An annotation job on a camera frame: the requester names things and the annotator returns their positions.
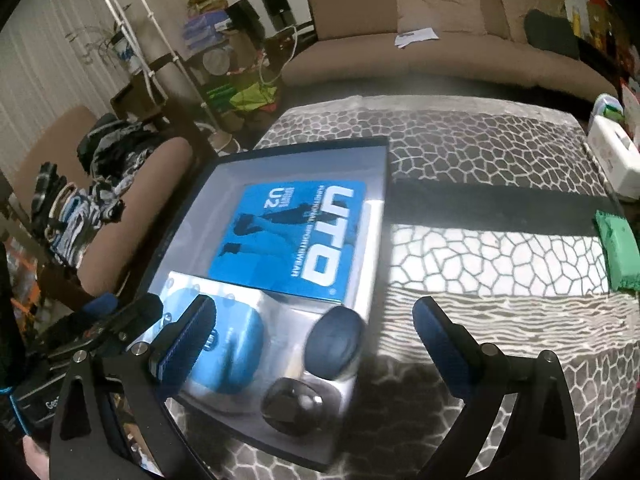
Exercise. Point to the dark grey cushion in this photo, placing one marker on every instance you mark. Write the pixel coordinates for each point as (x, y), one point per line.
(552, 32)

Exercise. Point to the green wet wipes pack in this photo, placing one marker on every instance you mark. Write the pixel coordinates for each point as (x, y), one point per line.
(620, 250)

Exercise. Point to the pile of clothes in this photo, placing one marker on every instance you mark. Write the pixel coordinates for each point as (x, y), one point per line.
(95, 185)

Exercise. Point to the dark blue lidded jar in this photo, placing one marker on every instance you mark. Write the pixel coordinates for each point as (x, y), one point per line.
(335, 342)

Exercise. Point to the black storage box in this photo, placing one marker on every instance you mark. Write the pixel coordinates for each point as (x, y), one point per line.
(225, 180)

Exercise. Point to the stack of blue boxes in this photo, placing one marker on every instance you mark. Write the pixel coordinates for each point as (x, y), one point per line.
(206, 31)

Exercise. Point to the white standing rack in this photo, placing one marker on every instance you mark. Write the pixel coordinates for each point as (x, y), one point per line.
(135, 30)

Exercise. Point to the brown armchair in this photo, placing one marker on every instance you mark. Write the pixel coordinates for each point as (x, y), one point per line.
(145, 195)

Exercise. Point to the brown sofa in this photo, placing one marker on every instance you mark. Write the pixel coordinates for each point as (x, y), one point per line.
(400, 67)

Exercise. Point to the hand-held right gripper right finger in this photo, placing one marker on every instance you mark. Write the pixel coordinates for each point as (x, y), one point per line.
(440, 340)

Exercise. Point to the blue and white tissue pack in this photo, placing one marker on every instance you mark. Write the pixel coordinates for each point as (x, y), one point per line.
(235, 350)

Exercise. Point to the person's left forearm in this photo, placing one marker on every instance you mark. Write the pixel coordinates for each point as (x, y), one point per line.
(36, 460)

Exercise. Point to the clear bottle with grey cap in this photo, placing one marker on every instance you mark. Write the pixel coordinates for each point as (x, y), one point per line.
(295, 407)

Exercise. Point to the round white desk fan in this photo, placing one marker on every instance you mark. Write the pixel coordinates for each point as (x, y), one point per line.
(216, 62)

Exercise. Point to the tan throw cushion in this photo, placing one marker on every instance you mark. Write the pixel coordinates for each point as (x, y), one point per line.
(440, 2)

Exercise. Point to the grey patterned tablecloth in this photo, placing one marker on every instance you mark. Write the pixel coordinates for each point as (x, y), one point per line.
(475, 160)

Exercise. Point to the white paper sheet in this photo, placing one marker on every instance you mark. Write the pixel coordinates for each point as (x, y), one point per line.
(416, 37)

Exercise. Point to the white tissue box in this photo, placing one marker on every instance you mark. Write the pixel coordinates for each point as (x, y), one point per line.
(615, 157)

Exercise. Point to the blue printed box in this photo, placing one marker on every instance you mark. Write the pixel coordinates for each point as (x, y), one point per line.
(295, 237)

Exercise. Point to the lime green bag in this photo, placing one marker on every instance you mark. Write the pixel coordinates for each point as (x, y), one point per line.
(252, 97)

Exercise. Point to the black speaker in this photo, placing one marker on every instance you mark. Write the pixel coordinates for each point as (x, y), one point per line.
(245, 19)
(277, 6)

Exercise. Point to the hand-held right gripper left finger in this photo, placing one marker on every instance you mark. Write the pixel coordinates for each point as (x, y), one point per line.
(187, 340)

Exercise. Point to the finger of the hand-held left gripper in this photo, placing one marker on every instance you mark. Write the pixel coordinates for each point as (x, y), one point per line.
(142, 312)
(101, 305)

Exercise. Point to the white and green container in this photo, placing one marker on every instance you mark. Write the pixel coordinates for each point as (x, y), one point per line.
(609, 107)

